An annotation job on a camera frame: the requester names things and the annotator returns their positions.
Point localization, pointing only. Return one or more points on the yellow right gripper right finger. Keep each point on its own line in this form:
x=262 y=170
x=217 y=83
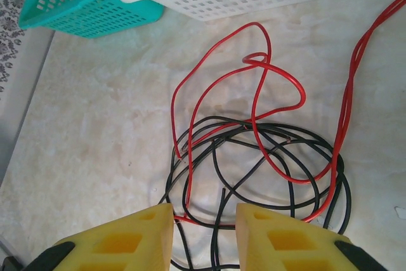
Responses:
x=285 y=245

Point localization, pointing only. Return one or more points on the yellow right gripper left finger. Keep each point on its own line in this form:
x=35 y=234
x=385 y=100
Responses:
x=127 y=245

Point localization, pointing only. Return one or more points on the aluminium table edge rail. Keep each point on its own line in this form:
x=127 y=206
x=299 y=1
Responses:
x=16 y=109

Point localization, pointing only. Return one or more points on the teal plastic basket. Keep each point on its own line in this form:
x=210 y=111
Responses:
x=95 y=20

